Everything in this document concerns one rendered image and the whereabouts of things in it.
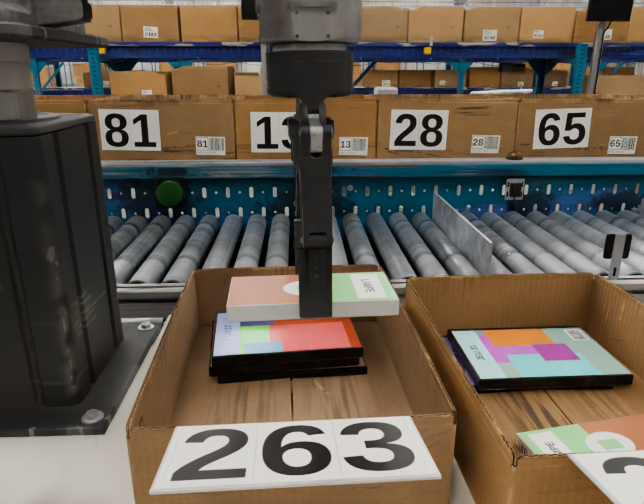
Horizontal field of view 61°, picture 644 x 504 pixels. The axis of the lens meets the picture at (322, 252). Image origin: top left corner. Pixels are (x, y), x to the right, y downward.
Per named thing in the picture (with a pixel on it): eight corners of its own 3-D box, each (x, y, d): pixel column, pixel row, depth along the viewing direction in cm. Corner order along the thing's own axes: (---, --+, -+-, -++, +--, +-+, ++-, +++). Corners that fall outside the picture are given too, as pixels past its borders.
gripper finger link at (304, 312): (331, 241, 49) (332, 243, 48) (331, 313, 51) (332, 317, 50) (297, 242, 48) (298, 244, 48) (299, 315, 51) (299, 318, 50)
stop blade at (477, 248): (485, 285, 109) (490, 242, 106) (431, 223, 153) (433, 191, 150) (488, 285, 109) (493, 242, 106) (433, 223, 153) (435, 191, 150)
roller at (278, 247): (261, 304, 105) (260, 280, 103) (272, 229, 154) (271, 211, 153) (287, 304, 105) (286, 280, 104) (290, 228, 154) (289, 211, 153)
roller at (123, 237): (54, 308, 103) (49, 284, 102) (132, 230, 153) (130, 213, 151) (81, 308, 104) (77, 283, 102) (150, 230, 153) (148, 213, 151)
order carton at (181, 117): (93, 163, 151) (84, 99, 145) (124, 148, 179) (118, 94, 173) (236, 162, 153) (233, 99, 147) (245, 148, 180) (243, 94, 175)
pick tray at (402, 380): (133, 528, 48) (120, 431, 45) (196, 329, 84) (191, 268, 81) (452, 509, 50) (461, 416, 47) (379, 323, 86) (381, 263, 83)
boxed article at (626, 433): (702, 471, 54) (705, 457, 53) (557, 498, 50) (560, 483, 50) (643, 425, 61) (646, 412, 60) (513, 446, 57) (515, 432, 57)
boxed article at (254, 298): (232, 291, 57) (231, 276, 57) (383, 285, 59) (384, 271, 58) (227, 322, 50) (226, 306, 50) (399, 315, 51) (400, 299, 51)
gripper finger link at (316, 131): (324, 106, 48) (330, 83, 43) (326, 164, 48) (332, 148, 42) (296, 106, 48) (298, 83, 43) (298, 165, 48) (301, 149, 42)
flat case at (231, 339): (363, 358, 69) (364, 347, 69) (211, 368, 67) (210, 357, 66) (345, 313, 82) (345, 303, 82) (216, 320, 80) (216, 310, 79)
